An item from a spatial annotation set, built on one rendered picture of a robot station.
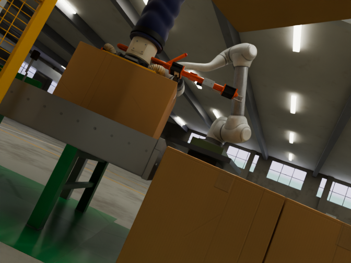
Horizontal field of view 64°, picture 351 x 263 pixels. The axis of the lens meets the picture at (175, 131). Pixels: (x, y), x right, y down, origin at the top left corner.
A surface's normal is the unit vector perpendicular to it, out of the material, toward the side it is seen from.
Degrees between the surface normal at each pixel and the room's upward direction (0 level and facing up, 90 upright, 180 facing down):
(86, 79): 90
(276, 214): 90
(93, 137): 90
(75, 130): 90
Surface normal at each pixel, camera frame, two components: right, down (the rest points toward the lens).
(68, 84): 0.03, -0.16
